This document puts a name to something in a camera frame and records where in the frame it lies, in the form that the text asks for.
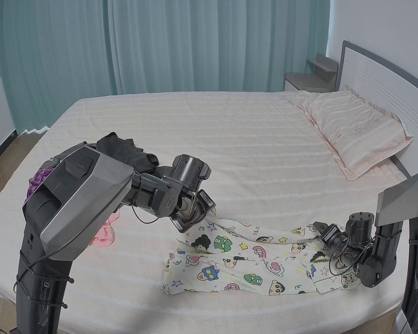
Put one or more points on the pink garment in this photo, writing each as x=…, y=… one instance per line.
x=106, y=235

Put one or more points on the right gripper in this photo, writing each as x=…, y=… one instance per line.
x=333, y=238

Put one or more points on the black garment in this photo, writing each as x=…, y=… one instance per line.
x=125, y=151

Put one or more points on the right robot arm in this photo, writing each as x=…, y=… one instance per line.
x=404, y=200

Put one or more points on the grey bedside table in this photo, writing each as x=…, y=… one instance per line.
x=308, y=80

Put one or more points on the blue-green curtain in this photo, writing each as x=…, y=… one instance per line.
x=59, y=47
x=216, y=30

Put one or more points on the white printed pyjama top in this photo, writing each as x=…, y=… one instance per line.
x=237, y=263

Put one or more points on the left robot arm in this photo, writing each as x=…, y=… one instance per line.
x=76, y=193

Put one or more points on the pink striped pillow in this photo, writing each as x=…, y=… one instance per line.
x=355, y=130

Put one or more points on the purple satin garment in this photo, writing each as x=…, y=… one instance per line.
x=38, y=181

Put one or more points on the bed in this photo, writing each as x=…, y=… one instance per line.
x=247, y=144

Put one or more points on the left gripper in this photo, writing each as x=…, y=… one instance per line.
x=195, y=216

